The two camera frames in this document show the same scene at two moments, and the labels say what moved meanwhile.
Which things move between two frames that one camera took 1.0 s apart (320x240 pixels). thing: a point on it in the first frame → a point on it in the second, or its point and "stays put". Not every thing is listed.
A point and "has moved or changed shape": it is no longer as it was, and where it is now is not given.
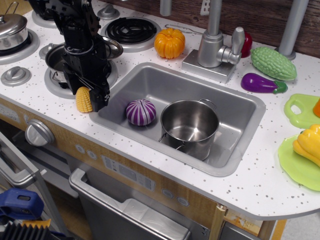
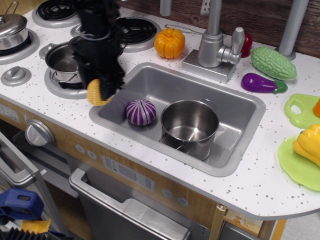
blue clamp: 20,204 stays put
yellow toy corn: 83,100 has moved or changed shape
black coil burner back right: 136,34 stays put
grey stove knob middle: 44,50 stays put
